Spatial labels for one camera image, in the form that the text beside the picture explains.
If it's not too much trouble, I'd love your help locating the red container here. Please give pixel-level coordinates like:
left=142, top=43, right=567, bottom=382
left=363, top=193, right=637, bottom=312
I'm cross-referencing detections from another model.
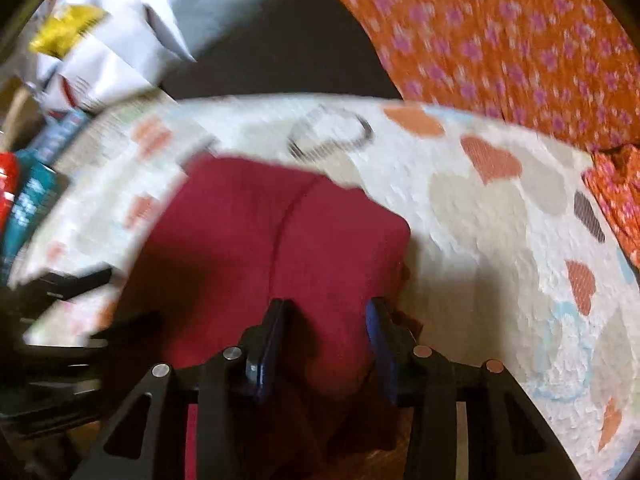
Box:
left=0, top=152, right=21, bottom=231

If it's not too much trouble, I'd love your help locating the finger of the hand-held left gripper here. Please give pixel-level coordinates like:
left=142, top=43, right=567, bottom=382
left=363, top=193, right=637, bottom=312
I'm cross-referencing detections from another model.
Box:
left=7, top=266, right=113, bottom=306
left=87, top=310, right=163, bottom=348

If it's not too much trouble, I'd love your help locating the yellow packet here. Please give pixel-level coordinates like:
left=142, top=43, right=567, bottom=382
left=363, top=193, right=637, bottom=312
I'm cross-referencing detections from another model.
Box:
left=29, top=4, right=108, bottom=58

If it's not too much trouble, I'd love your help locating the orange floral cloth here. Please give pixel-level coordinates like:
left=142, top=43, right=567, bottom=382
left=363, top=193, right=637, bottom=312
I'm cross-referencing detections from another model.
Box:
left=307, top=0, right=640, bottom=256

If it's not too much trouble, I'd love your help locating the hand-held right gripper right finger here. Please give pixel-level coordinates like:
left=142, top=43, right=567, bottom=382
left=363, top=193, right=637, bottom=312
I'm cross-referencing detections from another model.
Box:
left=365, top=297, right=583, bottom=480

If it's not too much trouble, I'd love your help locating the dark red shirt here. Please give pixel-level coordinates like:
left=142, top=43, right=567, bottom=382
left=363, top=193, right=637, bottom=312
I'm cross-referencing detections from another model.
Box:
left=107, top=156, right=423, bottom=480

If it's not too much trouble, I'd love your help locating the teal box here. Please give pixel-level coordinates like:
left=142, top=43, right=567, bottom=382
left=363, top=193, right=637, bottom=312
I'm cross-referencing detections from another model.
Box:
left=0, top=157, right=71, bottom=286

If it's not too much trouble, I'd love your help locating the brown cardboard box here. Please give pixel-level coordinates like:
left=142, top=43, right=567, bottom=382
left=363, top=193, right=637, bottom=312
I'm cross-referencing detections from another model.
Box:
left=0, top=85, right=46, bottom=156

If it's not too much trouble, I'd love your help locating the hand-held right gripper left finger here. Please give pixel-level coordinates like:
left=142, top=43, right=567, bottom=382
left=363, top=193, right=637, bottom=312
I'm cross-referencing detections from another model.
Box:
left=70, top=298, right=296, bottom=480

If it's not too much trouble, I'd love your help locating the white paper bag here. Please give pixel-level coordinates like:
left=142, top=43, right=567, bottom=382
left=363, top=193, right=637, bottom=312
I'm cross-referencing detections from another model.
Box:
left=30, top=0, right=313, bottom=116

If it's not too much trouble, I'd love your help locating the heart-patterned quilt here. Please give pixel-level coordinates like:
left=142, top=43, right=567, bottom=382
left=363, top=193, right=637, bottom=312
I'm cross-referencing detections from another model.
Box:
left=10, top=92, right=640, bottom=480

